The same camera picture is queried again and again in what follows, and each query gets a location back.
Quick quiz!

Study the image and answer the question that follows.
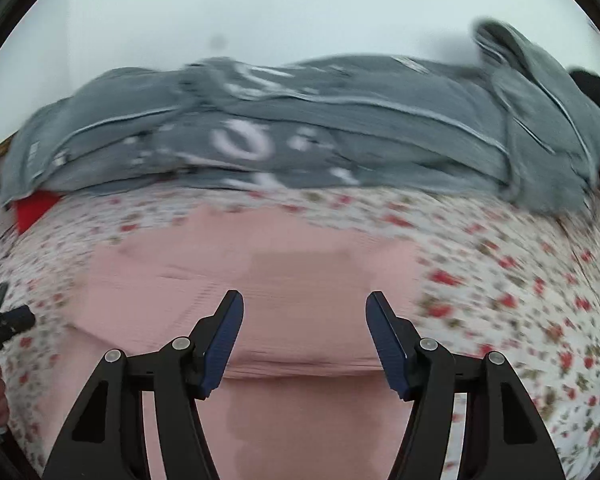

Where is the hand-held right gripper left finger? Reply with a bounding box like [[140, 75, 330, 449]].
[[42, 289, 245, 480]]

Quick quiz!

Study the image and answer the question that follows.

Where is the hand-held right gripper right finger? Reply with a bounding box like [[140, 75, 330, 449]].
[[366, 290, 567, 480]]

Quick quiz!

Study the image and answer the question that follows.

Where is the grey printed quilt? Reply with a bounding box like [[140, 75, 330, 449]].
[[0, 19, 600, 214]]

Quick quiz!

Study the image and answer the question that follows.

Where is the pink ribbed knit garment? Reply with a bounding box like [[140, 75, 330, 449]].
[[62, 207, 425, 480]]

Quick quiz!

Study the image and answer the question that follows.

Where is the floral bed sheet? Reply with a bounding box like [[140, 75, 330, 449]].
[[0, 184, 600, 480]]

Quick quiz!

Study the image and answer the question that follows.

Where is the black cloth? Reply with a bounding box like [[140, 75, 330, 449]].
[[567, 69, 600, 127]]

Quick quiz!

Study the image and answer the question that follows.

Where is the red cloth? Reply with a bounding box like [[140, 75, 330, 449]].
[[14, 190, 61, 234]]

